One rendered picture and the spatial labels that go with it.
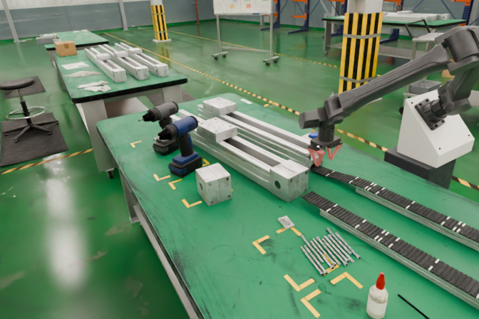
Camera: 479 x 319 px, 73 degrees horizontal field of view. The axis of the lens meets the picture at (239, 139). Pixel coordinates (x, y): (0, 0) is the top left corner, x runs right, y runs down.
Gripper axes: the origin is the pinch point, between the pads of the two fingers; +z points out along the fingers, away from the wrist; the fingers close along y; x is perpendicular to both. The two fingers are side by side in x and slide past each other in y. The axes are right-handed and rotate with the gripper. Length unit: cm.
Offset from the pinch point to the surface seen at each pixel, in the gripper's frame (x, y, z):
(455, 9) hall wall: -270, -779, 3
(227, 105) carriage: -63, 0, -7
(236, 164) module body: -23.9, 23.7, 2.7
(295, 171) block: 2.7, 18.3, -3.8
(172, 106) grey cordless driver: -59, 32, -15
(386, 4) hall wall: -448, -798, -6
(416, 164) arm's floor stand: 19.4, -32.8, 5.5
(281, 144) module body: -17.8, 4.8, -1.8
